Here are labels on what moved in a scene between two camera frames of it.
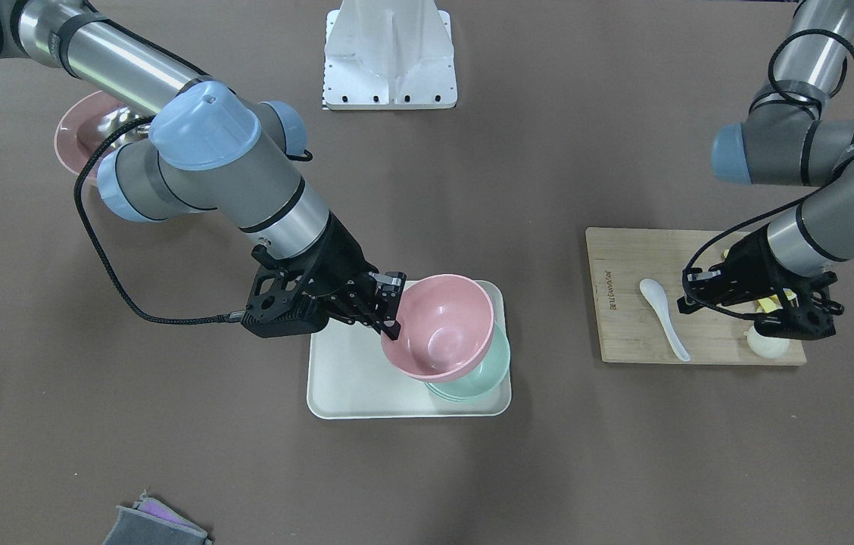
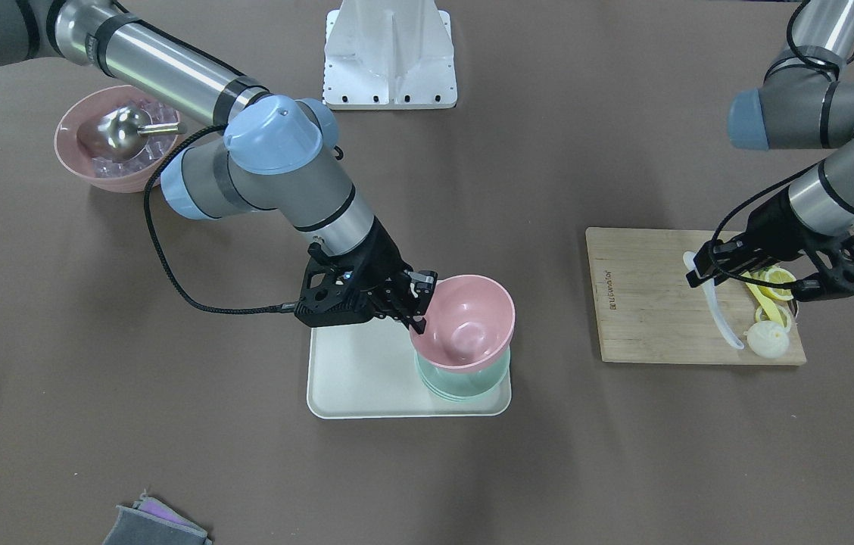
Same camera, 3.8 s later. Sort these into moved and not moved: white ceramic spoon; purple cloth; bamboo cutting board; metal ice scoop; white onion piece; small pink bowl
Moved: white ceramic spoon; small pink bowl
Not moved: white onion piece; bamboo cutting board; metal ice scoop; purple cloth
